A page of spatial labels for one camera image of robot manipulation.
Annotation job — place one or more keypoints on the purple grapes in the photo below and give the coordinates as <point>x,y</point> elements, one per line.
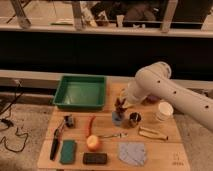
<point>151,99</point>

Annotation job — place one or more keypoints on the black handled knife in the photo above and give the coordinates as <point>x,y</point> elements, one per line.
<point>55,141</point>

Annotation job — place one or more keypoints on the beige wooden tool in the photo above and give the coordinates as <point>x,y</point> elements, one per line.
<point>151,133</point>

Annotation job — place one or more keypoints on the white plastic cup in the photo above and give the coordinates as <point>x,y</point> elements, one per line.
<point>164,111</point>

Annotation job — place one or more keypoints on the green plastic tray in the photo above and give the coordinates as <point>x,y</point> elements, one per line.
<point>81,92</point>

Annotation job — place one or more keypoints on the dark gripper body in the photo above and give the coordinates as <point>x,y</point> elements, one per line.
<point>119,109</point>

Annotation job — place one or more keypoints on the dark round cup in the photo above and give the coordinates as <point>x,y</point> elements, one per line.
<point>134,119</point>

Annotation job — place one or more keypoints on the small metal clip toy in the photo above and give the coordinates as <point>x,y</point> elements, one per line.
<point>69,121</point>

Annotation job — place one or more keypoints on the red chili pepper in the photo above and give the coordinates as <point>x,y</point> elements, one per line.
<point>89,126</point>

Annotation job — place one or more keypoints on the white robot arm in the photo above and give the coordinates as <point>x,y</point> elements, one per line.
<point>155,79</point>

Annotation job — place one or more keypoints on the green sponge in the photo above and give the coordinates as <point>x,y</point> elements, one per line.
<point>67,155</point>

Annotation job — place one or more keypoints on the blue grey cloth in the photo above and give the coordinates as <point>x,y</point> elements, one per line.
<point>132,153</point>

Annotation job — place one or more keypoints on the black rectangular block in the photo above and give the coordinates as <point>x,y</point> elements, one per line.
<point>95,158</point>

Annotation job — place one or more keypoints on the orange apple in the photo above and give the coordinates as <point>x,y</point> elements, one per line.
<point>93,143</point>

